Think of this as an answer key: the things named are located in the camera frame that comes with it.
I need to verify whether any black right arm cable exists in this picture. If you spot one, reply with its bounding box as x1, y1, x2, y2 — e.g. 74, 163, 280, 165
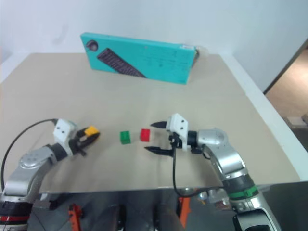
171, 137, 226, 199

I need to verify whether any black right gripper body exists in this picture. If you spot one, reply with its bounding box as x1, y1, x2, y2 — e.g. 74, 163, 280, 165
168, 131, 184, 157

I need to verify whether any red cube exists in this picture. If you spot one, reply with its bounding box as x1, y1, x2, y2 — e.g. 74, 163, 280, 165
139, 128, 152, 142

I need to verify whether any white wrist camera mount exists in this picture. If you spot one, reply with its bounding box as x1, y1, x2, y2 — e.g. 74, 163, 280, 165
166, 113, 190, 152
52, 118, 79, 157

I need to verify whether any green cube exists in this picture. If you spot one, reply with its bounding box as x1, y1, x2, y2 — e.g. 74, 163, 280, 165
119, 130, 132, 145

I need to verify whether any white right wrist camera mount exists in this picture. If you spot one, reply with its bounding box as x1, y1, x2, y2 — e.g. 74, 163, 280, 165
166, 113, 190, 152

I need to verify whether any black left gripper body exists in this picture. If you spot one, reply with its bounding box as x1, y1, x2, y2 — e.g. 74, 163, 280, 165
69, 134, 88, 157

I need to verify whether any orange and black tool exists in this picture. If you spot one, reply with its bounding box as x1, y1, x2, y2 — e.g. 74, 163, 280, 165
68, 204, 85, 231
177, 196, 193, 230

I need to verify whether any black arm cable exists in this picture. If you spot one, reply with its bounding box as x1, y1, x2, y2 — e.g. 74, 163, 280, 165
171, 137, 226, 199
0, 117, 60, 191

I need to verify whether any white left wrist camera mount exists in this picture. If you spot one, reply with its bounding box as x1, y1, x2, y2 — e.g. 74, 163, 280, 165
52, 118, 79, 157

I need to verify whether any yellow cube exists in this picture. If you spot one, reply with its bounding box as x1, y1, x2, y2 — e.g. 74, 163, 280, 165
84, 126, 100, 137

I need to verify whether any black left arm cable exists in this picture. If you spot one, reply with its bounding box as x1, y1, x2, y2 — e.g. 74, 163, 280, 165
0, 117, 60, 191

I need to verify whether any teal keyboard box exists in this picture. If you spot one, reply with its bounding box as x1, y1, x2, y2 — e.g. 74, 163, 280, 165
79, 32, 196, 85

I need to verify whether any grey metal bracket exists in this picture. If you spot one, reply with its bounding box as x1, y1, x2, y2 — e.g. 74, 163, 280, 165
33, 192, 59, 210

